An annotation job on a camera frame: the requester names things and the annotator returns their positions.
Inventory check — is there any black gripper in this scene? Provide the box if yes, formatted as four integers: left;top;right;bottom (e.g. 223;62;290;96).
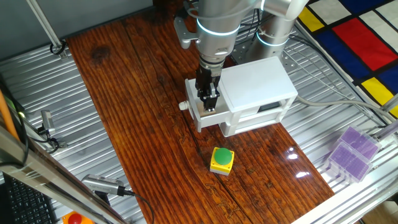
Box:
195;67;222;113

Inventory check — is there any white plastic drawer cabinet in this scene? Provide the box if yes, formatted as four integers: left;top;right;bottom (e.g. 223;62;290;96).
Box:
214;55;299;138

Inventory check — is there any green push button yellow box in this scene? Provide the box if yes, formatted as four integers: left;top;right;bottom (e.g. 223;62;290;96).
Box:
210;147;236;177

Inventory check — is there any purple pipette tip box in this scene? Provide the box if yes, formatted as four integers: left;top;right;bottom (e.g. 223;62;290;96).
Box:
337;125;382;162
325;141;374;184

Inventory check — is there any colourful checked cloth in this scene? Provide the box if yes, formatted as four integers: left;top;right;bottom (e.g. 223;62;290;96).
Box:
295;0;398;119

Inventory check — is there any red stop button orange box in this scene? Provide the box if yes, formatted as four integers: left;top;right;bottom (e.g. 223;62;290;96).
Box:
62;210;94;224

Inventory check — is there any thin grey diagonal strut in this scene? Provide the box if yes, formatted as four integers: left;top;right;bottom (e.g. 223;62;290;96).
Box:
26;0;68;60

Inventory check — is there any orange rod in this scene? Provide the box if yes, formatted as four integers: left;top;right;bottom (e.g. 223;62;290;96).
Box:
0;90;20;141

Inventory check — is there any black keyboard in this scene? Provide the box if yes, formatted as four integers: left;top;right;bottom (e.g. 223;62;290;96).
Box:
0;174;58;224

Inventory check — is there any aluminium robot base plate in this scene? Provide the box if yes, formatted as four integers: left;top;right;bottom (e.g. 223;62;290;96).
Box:
231;43;299;74

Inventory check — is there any black camera cable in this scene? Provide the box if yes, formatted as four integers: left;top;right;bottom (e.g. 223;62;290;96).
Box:
123;189;155;224

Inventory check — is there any thick grey cable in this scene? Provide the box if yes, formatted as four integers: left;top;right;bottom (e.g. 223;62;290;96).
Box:
295;95;398;122

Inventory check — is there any ribbed silver camera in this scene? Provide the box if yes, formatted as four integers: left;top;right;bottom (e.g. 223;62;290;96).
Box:
81;174;126;197

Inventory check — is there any grey camera on stand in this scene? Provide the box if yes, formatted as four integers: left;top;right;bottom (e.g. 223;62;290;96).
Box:
37;110;68;153

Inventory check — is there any aluminium profile rail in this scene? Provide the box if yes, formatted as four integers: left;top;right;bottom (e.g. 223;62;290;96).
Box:
292;149;398;224

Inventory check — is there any steel frame beam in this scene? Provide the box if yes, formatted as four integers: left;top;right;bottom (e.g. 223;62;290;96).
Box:
0;124;128;224

